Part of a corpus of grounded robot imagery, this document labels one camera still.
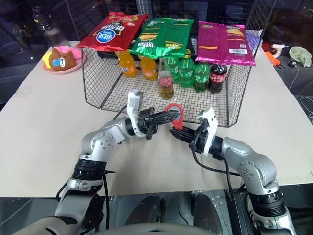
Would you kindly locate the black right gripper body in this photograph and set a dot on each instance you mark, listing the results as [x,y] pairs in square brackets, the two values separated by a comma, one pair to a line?
[199,140]

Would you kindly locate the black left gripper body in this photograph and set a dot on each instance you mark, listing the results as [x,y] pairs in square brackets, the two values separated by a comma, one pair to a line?
[148,123]

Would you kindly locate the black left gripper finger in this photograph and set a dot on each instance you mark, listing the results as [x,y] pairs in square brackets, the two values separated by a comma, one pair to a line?
[166,119]
[168,113]

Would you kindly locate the red bottle opener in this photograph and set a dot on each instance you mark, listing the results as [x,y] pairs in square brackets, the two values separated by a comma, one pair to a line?
[178,124]

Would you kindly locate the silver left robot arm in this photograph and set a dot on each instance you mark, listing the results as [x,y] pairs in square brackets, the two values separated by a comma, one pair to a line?
[97,144]

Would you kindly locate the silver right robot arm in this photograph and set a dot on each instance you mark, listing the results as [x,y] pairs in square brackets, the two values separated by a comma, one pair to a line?
[254,166]

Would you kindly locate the glass bottle with yellow drink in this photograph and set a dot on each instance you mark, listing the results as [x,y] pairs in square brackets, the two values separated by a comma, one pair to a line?
[166,83]

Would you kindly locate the green soda plastic bottle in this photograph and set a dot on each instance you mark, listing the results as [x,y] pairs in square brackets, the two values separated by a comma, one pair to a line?
[186,73]
[202,78]
[175,67]

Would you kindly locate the orange soda plastic bottle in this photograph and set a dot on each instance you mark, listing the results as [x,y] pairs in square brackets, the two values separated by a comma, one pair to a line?
[128,66]
[148,69]

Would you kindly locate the dark cola plastic bottle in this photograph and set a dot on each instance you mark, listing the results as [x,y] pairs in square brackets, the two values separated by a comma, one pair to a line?
[217,78]

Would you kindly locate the green chip bag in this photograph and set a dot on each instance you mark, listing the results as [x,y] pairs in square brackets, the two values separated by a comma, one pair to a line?
[161,36]

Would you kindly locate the magenta chip bag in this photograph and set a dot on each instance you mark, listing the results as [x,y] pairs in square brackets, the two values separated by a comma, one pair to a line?
[220,44]

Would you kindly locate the pink plate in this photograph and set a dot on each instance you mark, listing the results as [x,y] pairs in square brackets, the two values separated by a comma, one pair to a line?
[78,64]

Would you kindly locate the red chip bag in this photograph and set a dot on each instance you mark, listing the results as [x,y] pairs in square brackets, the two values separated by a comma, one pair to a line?
[112,31]

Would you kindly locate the brown bear plush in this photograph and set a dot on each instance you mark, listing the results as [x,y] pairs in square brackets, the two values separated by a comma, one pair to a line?
[62,61]

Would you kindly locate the orange hand tool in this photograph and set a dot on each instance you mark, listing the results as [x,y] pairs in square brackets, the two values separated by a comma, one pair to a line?
[272,58]

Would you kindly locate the white glue gun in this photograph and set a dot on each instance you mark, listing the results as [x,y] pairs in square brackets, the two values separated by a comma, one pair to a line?
[278,47]

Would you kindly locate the pale green plush toy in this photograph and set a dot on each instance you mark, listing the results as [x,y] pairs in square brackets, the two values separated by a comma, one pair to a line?
[302,55]

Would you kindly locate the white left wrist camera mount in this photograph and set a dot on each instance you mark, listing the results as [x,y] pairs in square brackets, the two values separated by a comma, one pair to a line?
[134,107]

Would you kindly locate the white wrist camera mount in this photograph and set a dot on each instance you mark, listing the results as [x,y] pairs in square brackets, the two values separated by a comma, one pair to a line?
[134,107]
[211,122]

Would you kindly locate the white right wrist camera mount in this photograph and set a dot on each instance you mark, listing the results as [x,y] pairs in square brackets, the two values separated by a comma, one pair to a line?
[211,122]

